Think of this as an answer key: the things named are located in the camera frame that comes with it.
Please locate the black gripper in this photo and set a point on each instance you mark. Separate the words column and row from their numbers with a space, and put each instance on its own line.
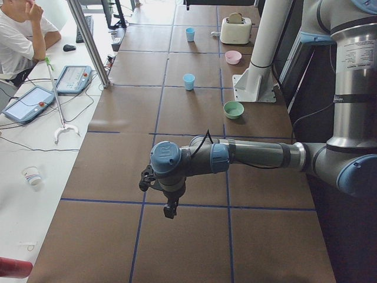
column 172, row 196

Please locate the light blue cup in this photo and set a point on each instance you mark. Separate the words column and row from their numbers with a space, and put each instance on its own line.
column 190, row 33
column 189, row 80

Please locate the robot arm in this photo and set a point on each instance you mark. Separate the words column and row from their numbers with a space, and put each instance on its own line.
column 346, row 161

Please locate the green bowl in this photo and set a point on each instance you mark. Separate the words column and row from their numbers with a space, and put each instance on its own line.
column 233, row 109

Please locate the paper cup on side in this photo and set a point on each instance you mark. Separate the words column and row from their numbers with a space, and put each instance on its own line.
column 32, row 175

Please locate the white column stand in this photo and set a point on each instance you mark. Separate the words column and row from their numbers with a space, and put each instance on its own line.
column 255, row 85

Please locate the teach pendant far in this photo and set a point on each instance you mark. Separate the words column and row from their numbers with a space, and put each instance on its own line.
column 73, row 79

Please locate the teach pendant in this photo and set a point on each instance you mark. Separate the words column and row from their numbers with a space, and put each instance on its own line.
column 30, row 105
column 73, row 79

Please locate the pink bowl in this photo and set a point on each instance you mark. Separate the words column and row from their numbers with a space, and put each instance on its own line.
column 232, row 57

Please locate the red cylinder object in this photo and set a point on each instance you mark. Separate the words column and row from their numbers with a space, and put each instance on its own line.
column 13, row 268

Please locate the teach pendant near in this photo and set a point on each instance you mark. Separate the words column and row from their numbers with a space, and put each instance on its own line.
column 30, row 105

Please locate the cream toaster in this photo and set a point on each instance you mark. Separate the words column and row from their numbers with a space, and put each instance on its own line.
column 235, row 33

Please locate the black computer mouse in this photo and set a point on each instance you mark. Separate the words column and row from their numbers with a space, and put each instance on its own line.
column 68, row 48

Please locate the reacher grabber stick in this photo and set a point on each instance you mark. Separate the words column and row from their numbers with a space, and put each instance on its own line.
column 64, row 126

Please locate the black monitor stand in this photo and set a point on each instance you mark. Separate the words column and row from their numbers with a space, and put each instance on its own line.
column 113, row 14

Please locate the toast slice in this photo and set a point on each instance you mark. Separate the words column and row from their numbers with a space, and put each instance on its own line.
column 235, row 18

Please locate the seated person white shirt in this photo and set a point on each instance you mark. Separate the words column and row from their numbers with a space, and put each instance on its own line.
column 25, row 37

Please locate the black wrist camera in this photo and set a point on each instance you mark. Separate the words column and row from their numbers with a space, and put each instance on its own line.
column 147, row 179

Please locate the aluminium frame post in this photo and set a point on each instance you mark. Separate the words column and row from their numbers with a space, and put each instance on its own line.
column 89, row 42

